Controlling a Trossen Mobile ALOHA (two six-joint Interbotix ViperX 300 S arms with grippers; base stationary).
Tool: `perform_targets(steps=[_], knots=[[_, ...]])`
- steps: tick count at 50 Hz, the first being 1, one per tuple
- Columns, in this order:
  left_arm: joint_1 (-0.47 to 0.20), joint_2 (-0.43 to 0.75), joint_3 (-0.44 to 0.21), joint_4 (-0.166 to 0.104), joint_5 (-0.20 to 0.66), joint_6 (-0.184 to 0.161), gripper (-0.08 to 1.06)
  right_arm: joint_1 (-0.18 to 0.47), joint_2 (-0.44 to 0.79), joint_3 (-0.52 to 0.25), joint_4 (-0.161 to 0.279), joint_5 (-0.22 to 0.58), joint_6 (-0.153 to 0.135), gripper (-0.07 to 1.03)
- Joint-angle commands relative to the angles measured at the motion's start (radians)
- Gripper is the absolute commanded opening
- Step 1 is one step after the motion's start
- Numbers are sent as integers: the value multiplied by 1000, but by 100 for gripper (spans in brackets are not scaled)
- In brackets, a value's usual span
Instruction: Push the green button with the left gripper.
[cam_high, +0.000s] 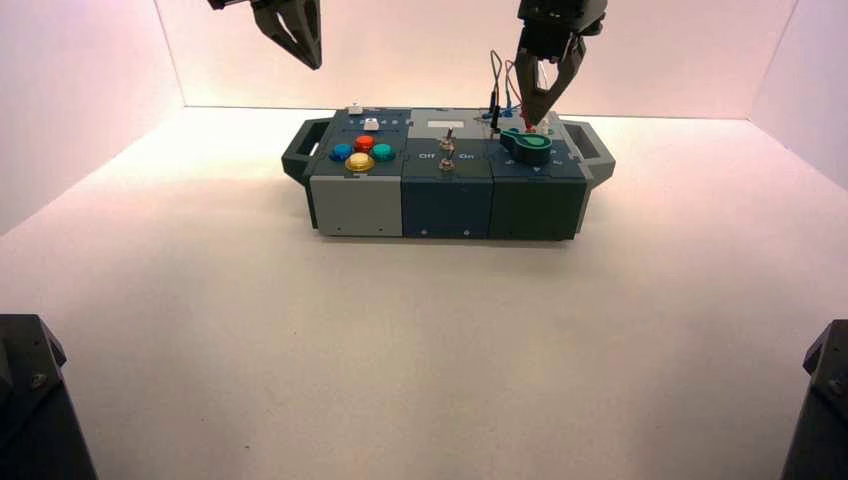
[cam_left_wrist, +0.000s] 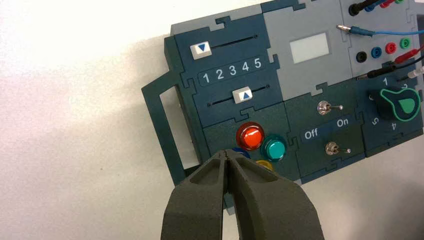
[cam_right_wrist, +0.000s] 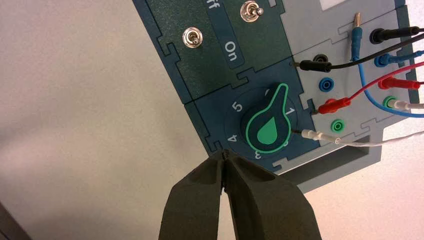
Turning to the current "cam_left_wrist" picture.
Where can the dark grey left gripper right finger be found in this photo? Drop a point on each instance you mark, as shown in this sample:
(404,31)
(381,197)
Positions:
(268,208)

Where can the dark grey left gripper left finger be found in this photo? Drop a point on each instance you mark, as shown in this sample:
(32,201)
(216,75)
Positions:
(195,205)

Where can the yellow round push button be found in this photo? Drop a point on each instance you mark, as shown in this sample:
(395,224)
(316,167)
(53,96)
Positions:
(265,164)

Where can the green round push button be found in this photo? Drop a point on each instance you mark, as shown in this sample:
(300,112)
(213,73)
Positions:
(274,148)

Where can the blue round push button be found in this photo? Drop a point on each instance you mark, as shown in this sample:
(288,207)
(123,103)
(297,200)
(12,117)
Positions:
(242,153)

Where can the red round push button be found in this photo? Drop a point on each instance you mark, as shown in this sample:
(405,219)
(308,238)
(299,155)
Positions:
(250,136)

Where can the white slider knob up arrow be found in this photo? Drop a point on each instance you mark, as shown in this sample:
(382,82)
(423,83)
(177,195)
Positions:
(242,95)

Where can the teal and grey control panel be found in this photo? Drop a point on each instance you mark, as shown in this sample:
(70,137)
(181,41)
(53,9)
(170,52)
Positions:
(298,82)

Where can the white slider knob down arrow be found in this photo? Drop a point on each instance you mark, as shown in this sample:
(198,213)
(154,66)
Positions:
(201,50)

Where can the black green rotary knob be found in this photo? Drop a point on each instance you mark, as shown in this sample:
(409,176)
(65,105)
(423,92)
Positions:
(394,105)

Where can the white rectangular display screen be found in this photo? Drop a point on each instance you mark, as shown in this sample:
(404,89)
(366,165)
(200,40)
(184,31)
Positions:
(309,48)

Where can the black banana socket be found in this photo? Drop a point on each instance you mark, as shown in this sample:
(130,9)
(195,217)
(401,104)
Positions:
(361,57)

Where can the blue banana socket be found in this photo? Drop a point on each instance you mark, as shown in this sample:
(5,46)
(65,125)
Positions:
(376,52)

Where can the white loose banana plug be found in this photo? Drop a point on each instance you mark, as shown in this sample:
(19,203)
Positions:
(416,72)

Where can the red banana socket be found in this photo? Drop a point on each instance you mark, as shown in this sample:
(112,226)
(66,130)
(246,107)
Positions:
(391,48)

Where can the green banana socket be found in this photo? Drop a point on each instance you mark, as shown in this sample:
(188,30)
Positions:
(405,43)

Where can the black plugged banana plug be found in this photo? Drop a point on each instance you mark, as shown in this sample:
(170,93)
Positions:
(356,9)

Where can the blue plugged banana plug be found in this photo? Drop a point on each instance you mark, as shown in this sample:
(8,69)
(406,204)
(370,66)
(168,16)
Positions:
(369,8)

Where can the red plugged banana plug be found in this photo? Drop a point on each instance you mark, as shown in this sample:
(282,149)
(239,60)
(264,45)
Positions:
(385,4)

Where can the green plugged banana plug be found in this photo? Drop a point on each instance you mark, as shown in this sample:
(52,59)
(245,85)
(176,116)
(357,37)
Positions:
(399,1)

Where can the metal toggle switch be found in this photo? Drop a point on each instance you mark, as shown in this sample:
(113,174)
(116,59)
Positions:
(331,148)
(323,108)

